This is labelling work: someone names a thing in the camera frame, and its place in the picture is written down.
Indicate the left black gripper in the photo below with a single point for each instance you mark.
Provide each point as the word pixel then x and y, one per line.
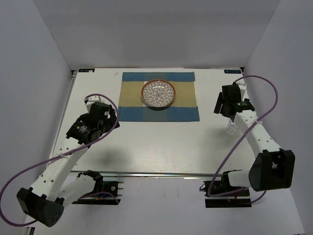
pixel 111 121

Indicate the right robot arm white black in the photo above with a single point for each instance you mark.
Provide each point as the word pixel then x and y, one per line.
pixel 273 166

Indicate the clear drinking glass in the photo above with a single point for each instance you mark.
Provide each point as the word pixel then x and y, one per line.
pixel 231 127

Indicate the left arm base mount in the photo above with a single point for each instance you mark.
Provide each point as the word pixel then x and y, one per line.
pixel 108 193

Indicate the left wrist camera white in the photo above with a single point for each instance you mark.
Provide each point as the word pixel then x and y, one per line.
pixel 91 100

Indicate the patterned ceramic plate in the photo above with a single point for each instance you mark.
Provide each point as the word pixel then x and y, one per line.
pixel 158 93

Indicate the blue beige cloth placemat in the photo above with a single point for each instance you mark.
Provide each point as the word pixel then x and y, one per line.
pixel 132 108

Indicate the right blue corner sticker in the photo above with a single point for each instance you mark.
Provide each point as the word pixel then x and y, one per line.
pixel 232 71

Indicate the left blue corner sticker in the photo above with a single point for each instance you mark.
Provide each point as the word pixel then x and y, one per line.
pixel 88 70

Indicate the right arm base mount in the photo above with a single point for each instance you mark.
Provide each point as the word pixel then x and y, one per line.
pixel 221 198

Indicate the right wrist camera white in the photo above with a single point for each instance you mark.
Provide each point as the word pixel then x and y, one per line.
pixel 242 87

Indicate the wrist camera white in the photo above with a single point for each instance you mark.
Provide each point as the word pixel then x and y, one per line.
pixel 91 100
pixel 242 87

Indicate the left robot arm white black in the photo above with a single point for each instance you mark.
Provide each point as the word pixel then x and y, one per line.
pixel 46 199

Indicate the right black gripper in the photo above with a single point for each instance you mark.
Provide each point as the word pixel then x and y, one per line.
pixel 218 105

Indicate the blue corner sticker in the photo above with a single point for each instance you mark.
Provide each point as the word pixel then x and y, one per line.
pixel 232 71
pixel 88 70

